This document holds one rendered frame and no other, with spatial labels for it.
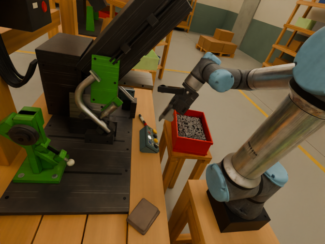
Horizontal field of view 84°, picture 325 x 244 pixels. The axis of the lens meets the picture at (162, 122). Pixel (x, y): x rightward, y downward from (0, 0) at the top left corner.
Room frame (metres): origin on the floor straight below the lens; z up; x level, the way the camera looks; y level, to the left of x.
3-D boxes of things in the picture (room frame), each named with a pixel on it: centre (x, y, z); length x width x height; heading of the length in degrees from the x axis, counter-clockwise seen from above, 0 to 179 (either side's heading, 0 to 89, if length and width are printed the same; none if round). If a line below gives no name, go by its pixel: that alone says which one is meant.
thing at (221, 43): (7.09, -1.19, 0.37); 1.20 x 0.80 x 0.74; 119
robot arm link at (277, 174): (0.44, -0.38, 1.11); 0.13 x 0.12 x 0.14; 113
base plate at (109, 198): (0.79, 0.38, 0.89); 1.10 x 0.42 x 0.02; 15
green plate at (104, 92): (0.73, 0.30, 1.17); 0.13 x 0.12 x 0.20; 15
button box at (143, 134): (0.68, 0.04, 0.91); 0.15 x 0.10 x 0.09; 15
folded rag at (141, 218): (0.31, -0.02, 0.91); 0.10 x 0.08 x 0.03; 156
